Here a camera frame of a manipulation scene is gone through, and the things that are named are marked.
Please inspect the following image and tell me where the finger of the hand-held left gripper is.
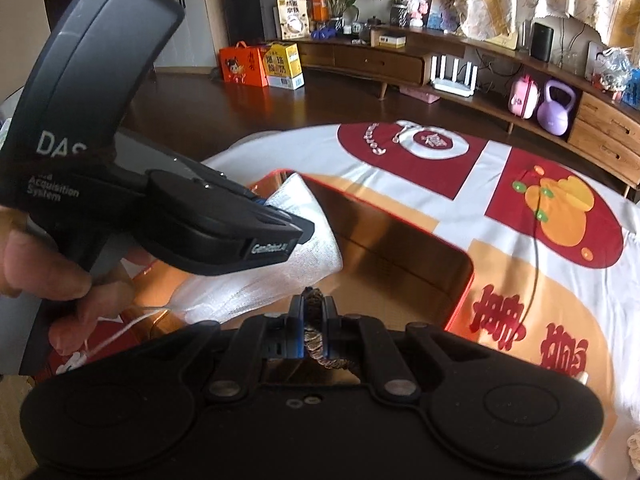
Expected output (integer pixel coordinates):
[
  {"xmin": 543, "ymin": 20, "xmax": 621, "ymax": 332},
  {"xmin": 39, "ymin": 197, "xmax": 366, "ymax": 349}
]
[
  {"xmin": 199, "ymin": 161, "xmax": 269, "ymax": 208},
  {"xmin": 240, "ymin": 210, "xmax": 317, "ymax": 268}
]

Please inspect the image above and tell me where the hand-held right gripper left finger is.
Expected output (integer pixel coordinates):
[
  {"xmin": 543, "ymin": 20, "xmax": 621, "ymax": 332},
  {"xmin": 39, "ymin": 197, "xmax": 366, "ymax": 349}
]
[{"xmin": 187, "ymin": 294, "xmax": 307, "ymax": 403}]

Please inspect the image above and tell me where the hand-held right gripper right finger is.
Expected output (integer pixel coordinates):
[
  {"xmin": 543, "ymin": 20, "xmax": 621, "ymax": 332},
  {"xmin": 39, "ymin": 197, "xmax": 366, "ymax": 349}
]
[{"xmin": 320, "ymin": 294, "xmax": 443, "ymax": 403}]

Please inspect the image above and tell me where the brown braided rope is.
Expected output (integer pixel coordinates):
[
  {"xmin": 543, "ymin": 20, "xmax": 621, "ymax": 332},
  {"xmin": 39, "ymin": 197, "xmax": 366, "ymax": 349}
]
[{"xmin": 299, "ymin": 286, "xmax": 362, "ymax": 378}]

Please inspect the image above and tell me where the white mesh cloth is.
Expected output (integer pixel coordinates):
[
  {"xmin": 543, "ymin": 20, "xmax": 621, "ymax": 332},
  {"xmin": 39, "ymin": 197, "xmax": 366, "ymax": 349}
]
[{"xmin": 165, "ymin": 172, "xmax": 346, "ymax": 326}]

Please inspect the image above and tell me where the red cardboard box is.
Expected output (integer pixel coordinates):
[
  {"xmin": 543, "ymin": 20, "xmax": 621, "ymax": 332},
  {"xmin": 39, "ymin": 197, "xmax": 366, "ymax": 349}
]
[{"xmin": 47, "ymin": 170, "xmax": 475, "ymax": 376}]

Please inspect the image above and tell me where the person's left hand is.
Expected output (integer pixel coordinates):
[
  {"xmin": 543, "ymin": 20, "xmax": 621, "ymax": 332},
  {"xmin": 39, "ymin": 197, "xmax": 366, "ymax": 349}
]
[{"xmin": 0, "ymin": 207, "xmax": 157, "ymax": 357}]

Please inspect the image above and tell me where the orange gift box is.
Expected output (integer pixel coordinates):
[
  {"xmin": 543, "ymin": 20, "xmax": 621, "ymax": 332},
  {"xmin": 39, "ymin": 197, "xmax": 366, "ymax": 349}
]
[{"xmin": 219, "ymin": 45, "xmax": 269, "ymax": 87}]

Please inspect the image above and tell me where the yellow carton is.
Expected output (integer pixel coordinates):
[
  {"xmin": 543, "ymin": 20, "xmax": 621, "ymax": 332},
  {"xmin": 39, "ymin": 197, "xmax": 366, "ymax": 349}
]
[{"xmin": 264, "ymin": 42, "xmax": 306, "ymax": 91}]

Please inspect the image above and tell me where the printed red and white tablecloth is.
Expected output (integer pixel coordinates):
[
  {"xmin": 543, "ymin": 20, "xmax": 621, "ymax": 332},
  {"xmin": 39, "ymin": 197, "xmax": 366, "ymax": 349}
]
[{"xmin": 200, "ymin": 121, "xmax": 640, "ymax": 461}]

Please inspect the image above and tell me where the white and yellow box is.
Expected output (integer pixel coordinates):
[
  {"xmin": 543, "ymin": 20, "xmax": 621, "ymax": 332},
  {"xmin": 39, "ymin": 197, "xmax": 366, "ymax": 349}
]
[{"xmin": 276, "ymin": 0, "xmax": 311, "ymax": 41}]

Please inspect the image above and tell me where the long wooden cabinet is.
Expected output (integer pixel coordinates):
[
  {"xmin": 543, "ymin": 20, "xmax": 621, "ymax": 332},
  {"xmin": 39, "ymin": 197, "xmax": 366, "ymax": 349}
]
[{"xmin": 295, "ymin": 22, "xmax": 640, "ymax": 196}]

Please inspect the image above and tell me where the green potted plant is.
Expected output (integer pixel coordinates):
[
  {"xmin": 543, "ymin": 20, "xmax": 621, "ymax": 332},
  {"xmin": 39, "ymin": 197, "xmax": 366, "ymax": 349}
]
[{"xmin": 324, "ymin": 0, "xmax": 367, "ymax": 32}]

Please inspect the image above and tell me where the white router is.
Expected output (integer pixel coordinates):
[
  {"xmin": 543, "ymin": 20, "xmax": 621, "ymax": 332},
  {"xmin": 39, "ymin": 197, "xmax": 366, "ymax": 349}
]
[{"xmin": 430, "ymin": 55, "xmax": 479, "ymax": 98}]

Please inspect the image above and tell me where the pink toy case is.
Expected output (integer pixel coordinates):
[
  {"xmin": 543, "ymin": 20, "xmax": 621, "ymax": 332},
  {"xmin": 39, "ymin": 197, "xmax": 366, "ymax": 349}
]
[{"xmin": 507, "ymin": 75, "xmax": 541, "ymax": 120}]

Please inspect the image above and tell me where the purple kettlebell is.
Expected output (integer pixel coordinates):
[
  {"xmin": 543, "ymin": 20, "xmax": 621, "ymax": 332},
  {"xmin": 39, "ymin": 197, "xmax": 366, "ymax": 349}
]
[{"xmin": 536, "ymin": 80, "xmax": 572, "ymax": 136}]

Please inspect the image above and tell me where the light wooden drawer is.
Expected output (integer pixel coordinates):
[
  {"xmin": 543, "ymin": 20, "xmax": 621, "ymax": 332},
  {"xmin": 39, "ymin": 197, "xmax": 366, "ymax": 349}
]
[
  {"xmin": 568, "ymin": 121, "xmax": 640, "ymax": 175},
  {"xmin": 575, "ymin": 94, "xmax": 640, "ymax": 140}
]

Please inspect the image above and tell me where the black speaker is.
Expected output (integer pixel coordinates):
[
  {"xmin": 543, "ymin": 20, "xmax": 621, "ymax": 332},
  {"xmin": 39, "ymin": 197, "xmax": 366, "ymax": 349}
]
[{"xmin": 529, "ymin": 22, "xmax": 556, "ymax": 61}]

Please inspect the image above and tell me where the clear plastic bag of items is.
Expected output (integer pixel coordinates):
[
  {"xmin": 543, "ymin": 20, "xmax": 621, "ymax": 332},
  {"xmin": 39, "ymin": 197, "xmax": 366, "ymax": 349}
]
[{"xmin": 592, "ymin": 47, "xmax": 637, "ymax": 104}]

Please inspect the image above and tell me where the white cord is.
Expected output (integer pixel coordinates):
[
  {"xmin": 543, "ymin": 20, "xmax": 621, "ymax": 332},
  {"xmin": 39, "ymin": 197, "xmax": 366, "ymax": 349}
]
[{"xmin": 56, "ymin": 305, "xmax": 171, "ymax": 376}]

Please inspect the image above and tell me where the blue picture frame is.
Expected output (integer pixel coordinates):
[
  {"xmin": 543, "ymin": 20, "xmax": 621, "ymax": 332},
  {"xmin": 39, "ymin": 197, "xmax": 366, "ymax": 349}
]
[{"xmin": 427, "ymin": 0, "xmax": 459, "ymax": 34}]

